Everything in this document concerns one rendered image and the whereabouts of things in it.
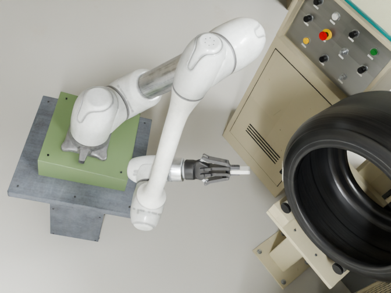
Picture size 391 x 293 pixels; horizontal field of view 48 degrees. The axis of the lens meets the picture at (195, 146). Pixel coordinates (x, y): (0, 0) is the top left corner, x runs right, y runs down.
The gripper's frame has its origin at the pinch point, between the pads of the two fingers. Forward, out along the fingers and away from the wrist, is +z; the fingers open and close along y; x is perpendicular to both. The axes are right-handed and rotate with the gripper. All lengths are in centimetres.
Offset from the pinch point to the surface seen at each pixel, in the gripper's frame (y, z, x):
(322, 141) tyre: -19.9, 25.9, 12.7
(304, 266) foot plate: 107, 33, -55
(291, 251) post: 84, 24, -44
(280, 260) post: 97, 19, -49
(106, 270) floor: 78, -71, -19
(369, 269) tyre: 19, 41, 27
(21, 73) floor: 8, -144, -117
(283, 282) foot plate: 105, 20, -41
